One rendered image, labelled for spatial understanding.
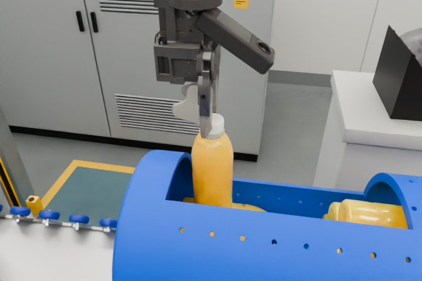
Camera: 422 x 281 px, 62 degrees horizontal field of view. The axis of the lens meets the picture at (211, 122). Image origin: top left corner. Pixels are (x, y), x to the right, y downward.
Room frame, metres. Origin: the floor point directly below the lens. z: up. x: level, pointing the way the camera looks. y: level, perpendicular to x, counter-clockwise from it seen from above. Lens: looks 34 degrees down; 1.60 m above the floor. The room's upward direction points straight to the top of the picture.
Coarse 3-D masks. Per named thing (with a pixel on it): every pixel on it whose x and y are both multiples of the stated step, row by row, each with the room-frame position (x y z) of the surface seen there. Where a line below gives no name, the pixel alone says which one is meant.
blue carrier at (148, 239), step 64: (128, 192) 0.38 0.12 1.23; (192, 192) 0.54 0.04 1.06; (256, 192) 0.52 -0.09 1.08; (320, 192) 0.50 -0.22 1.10; (384, 192) 0.47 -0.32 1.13; (128, 256) 0.31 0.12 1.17; (192, 256) 0.30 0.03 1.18; (256, 256) 0.29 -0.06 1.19; (320, 256) 0.29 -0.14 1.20; (384, 256) 0.28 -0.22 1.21
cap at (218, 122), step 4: (212, 116) 0.47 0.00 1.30; (216, 116) 0.47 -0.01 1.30; (220, 116) 0.47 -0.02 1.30; (212, 120) 0.46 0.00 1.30; (216, 120) 0.46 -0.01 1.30; (220, 120) 0.46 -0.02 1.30; (212, 124) 0.45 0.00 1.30; (216, 124) 0.45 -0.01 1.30; (220, 124) 0.45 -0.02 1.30; (212, 128) 0.45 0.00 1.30; (216, 128) 0.45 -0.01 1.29; (220, 128) 0.45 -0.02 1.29; (212, 132) 0.45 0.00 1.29; (216, 132) 0.45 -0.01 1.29
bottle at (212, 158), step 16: (208, 144) 0.44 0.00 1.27; (224, 144) 0.45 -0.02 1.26; (192, 160) 0.45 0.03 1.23; (208, 160) 0.43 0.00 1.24; (224, 160) 0.44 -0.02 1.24; (192, 176) 0.46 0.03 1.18; (208, 176) 0.43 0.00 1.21; (224, 176) 0.44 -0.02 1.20; (208, 192) 0.43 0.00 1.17; (224, 192) 0.44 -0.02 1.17
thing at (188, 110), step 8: (192, 88) 0.44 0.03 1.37; (192, 96) 0.44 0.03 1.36; (176, 104) 0.44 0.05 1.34; (184, 104) 0.44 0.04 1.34; (192, 104) 0.44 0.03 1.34; (176, 112) 0.44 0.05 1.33; (184, 112) 0.44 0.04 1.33; (192, 112) 0.44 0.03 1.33; (192, 120) 0.43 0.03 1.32; (200, 120) 0.43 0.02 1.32; (208, 120) 0.43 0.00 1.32; (200, 128) 0.43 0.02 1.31; (208, 128) 0.43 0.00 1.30
